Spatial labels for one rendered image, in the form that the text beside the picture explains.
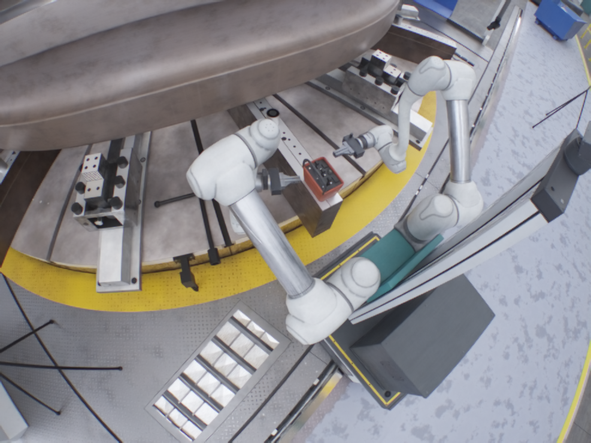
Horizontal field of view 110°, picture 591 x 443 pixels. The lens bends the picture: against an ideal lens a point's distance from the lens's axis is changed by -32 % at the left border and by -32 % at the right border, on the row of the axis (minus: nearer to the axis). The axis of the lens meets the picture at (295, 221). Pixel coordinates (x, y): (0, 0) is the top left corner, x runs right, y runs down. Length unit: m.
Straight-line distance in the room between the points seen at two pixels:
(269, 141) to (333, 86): 1.87
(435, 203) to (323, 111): 1.52
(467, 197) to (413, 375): 0.81
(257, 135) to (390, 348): 0.98
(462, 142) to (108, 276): 1.96
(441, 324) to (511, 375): 1.55
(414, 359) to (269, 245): 0.81
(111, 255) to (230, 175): 1.22
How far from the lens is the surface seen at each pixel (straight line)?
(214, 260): 1.84
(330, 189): 1.53
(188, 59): 1.64
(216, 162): 0.88
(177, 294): 2.22
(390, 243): 1.47
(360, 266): 1.08
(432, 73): 1.30
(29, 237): 2.64
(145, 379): 2.26
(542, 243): 3.54
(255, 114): 1.98
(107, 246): 1.98
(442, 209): 1.33
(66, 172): 2.71
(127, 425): 2.37
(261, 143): 0.91
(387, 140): 1.72
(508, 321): 2.90
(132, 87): 1.66
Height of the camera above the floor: 2.09
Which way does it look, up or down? 65 degrees down
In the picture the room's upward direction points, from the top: 12 degrees clockwise
